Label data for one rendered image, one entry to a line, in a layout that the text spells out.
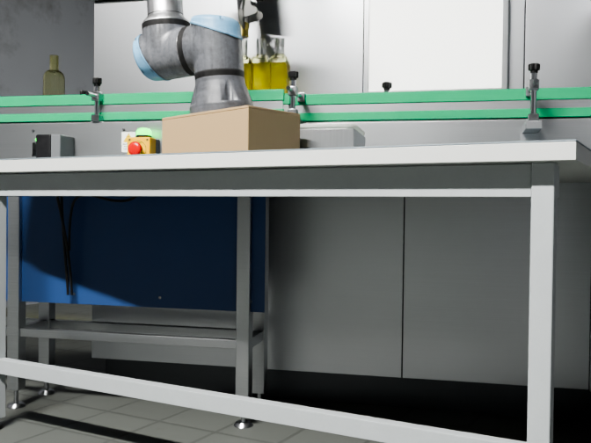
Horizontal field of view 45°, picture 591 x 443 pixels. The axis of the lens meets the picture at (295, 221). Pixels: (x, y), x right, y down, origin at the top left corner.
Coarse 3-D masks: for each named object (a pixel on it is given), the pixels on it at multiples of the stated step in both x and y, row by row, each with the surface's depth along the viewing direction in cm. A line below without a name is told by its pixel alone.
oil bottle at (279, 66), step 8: (272, 56) 213; (280, 56) 212; (272, 64) 212; (280, 64) 212; (288, 64) 215; (272, 72) 212; (280, 72) 212; (272, 80) 212; (280, 80) 212; (288, 80) 215; (272, 88) 212; (280, 88) 212
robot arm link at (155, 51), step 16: (160, 0) 168; (176, 0) 169; (160, 16) 166; (176, 16) 167; (144, 32) 168; (160, 32) 166; (176, 32) 165; (144, 48) 168; (160, 48) 166; (176, 48) 164; (144, 64) 168; (160, 64) 167; (176, 64) 166; (160, 80) 173
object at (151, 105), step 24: (24, 96) 219; (48, 96) 217; (72, 96) 215; (120, 96) 211; (144, 96) 210; (168, 96) 208; (192, 96) 206; (264, 96) 201; (0, 120) 221; (24, 120) 219; (48, 120) 217; (72, 120) 215
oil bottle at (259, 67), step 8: (256, 56) 214; (264, 56) 213; (256, 64) 213; (264, 64) 213; (256, 72) 213; (264, 72) 213; (256, 80) 214; (264, 80) 213; (256, 88) 214; (264, 88) 213
